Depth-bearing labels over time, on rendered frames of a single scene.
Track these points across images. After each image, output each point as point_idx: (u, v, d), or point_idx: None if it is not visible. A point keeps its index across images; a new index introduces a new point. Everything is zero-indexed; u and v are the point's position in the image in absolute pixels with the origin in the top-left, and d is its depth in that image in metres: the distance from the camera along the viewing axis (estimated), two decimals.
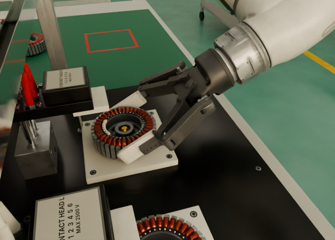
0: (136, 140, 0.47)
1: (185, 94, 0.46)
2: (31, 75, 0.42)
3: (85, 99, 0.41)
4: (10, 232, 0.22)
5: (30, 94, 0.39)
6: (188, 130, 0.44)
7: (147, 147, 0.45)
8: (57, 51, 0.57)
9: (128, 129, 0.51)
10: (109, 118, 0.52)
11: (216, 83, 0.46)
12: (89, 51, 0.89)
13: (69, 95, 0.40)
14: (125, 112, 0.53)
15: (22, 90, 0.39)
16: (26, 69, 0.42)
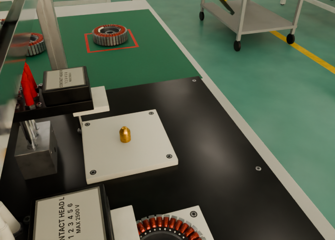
0: (108, 35, 0.90)
1: None
2: (31, 75, 0.42)
3: (85, 99, 0.41)
4: (10, 232, 0.22)
5: (30, 94, 0.39)
6: None
7: None
8: (57, 51, 0.57)
9: (128, 129, 0.51)
10: (105, 27, 0.97)
11: None
12: (89, 51, 0.89)
13: (69, 95, 0.40)
14: (115, 26, 0.97)
15: (22, 90, 0.39)
16: (26, 69, 0.42)
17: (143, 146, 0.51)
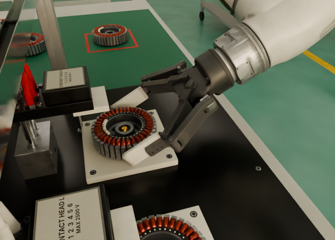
0: (108, 35, 0.90)
1: (187, 94, 0.46)
2: (31, 75, 0.42)
3: (85, 99, 0.41)
4: (10, 232, 0.22)
5: (30, 94, 0.39)
6: (194, 130, 0.44)
7: (153, 149, 0.44)
8: (57, 51, 0.57)
9: (128, 129, 0.51)
10: (105, 27, 0.97)
11: (216, 83, 0.46)
12: (89, 51, 0.89)
13: (69, 95, 0.40)
14: (115, 26, 0.97)
15: (22, 90, 0.39)
16: (26, 69, 0.42)
17: None
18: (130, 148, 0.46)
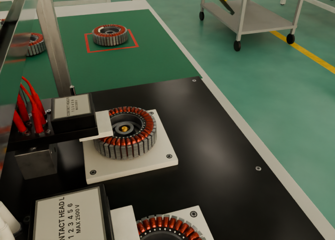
0: (108, 35, 0.90)
1: None
2: (40, 103, 0.45)
3: (90, 125, 0.44)
4: (10, 232, 0.22)
5: (40, 122, 0.42)
6: None
7: None
8: (57, 51, 0.57)
9: (128, 129, 0.51)
10: (105, 27, 0.97)
11: None
12: (89, 51, 0.89)
13: (76, 123, 0.43)
14: (115, 26, 0.97)
15: (33, 120, 0.42)
16: (35, 98, 0.45)
17: None
18: (130, 148, 0.46)
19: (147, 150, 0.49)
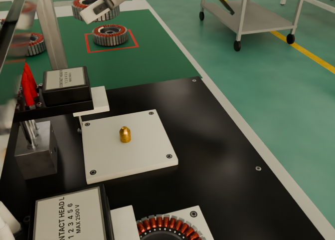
0: (108, 35, 0.90)
1: None
2: (31, 75, 0.42)
3: (85, 99, 0.41)
4: (10, 232, 0.22)
5: (30, 94, 0.39)
6: None
7: None
8: (57, 51, 0.57)
9: (128, 129, 0.51)
10: (105, 27, 0.97)
11: None
12: (89, 51, 0.89)
13: (69, 95, 0.40)
14: (115, 26, 0.97)
15: (22, 90, 0.39)
16: (26, 69, 0.42)
17: (143, 146, 0.51)
18: None
19: (104, 18, 0.67)
